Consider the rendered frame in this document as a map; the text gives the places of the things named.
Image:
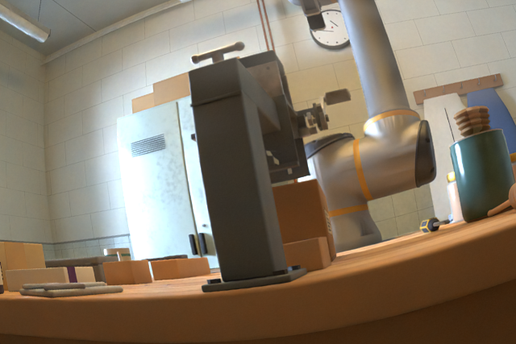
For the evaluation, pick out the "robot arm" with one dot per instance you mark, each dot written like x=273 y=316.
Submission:
x=379 y=78

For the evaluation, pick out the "grey release lever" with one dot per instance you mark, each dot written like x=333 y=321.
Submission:
x=318 y=116

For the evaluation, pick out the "grey dater body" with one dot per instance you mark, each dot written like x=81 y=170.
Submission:
x=238 y=167

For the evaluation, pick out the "tall brown carton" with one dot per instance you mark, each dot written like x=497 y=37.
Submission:
x=300 y=211

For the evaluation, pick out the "small brown block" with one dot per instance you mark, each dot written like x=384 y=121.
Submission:
x=304 y=253

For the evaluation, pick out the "grey flat pad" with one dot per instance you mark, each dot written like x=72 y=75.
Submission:
x=52 y=285
x=76 y=291

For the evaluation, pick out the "brown cardboard box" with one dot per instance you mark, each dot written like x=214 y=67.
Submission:
x=165 y=94

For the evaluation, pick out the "wooden coat rack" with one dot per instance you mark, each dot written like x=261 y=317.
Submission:
x=459 y=88

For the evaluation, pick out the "white apron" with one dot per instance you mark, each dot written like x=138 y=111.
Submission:
x=441 y=142

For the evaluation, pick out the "ribbed wooden tool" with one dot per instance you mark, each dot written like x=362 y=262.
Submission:
x=471 y=120

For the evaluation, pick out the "blue apron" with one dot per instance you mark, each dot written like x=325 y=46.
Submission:
x=493 y=106

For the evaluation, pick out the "white metal cabinet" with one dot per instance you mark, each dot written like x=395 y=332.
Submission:
x=161 y=183

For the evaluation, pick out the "white bottle yellow cap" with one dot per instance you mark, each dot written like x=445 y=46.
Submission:
x=454 y=199

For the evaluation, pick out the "green mug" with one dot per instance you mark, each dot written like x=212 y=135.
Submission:
x=483 y=175

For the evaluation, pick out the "wooden round-headed stick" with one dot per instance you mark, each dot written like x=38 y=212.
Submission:
x=504 y=205

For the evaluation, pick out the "tan cardboard box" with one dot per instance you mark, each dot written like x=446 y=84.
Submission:
x=22 y=255

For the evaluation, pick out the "white box purple ribbon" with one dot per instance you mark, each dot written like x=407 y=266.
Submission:
x=38 y=277

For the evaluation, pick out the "round wall clock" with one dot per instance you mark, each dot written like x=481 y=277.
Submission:
x=336 y=31

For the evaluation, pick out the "orange wall pipes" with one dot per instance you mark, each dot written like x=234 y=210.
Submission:
x=266 y=17

